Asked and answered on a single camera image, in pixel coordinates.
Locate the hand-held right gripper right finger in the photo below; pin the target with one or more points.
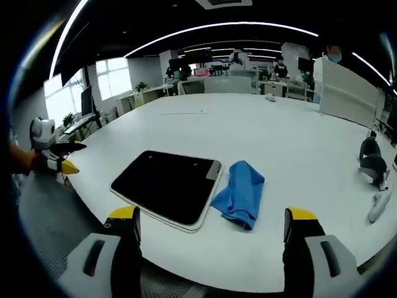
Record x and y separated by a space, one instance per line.
322 257

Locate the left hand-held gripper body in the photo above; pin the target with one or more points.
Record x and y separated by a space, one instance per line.
41 135

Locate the blue cleaning cloth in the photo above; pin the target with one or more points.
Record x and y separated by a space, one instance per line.
240 195

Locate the white crumpled cloth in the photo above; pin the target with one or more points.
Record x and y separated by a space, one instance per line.
379 205

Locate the white keyboard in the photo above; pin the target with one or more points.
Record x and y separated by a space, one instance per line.
74 126

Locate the black computer monitor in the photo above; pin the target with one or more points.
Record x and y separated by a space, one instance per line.
88 104

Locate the white partition board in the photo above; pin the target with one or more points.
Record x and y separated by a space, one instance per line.
347 93

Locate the green potted plant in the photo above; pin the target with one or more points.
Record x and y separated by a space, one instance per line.
141 87
69 119

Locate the small white object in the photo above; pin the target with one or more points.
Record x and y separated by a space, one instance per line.
270 97

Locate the black tray white rim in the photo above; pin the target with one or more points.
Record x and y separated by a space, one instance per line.
169 187

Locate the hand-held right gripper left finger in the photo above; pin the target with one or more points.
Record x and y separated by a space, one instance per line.
93 257

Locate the dark grey cloth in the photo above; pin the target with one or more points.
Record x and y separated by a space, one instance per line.
372 164

